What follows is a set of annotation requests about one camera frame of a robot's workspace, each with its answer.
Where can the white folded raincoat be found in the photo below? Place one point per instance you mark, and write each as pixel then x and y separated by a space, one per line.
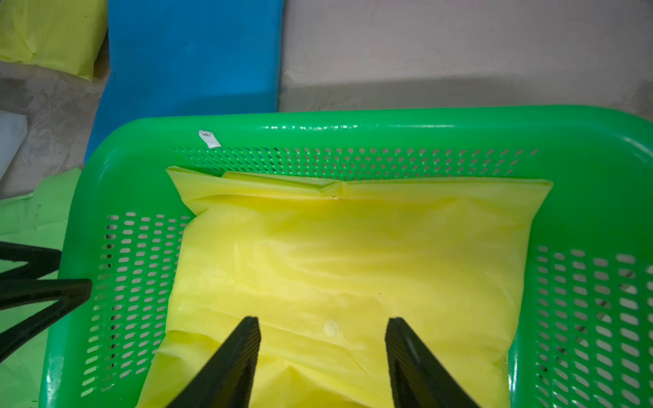
pixel 13 131

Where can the large yellow raincoat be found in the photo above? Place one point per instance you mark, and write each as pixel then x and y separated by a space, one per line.
pixel 324 264

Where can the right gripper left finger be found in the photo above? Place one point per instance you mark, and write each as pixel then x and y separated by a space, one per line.
pixel 226 380

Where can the blue folded raincoat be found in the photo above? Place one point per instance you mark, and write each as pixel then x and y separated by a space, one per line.
pixel 189 58

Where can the green plastic basket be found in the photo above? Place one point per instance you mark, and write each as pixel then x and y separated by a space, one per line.
pixel 585 336

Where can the lime green raincoat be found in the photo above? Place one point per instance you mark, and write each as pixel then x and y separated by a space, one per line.
pixel 37 219

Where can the small yellow folded raincoat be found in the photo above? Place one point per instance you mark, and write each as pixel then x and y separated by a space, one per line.
pixel 60 35

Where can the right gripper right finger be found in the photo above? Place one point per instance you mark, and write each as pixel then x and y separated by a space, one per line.
pixel 417 378

